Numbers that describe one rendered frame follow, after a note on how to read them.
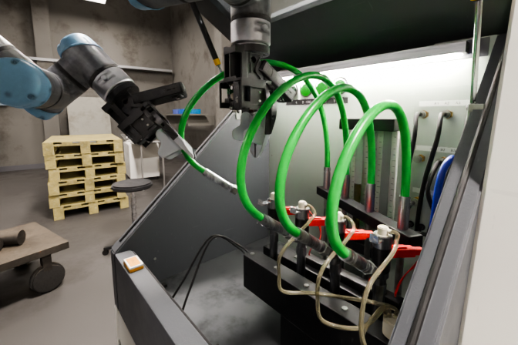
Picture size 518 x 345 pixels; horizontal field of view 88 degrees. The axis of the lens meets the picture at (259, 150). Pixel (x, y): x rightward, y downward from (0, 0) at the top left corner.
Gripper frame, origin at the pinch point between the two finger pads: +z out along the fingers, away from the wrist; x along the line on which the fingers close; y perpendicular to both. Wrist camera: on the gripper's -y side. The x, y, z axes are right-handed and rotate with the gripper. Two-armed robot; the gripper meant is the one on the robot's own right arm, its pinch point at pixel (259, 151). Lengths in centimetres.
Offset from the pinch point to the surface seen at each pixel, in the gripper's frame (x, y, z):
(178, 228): -31.0, 4.2, 25.7
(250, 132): 8.6, 9.3, -4.5
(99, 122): -740, -112, 11
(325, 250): 17.0, 0.2, 15.0
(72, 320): -153, 22, 122
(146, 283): -13.3, 19.6, 27.6
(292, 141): 16.5, 8.5, -3.7
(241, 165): 8.6, 11.2, 0.4
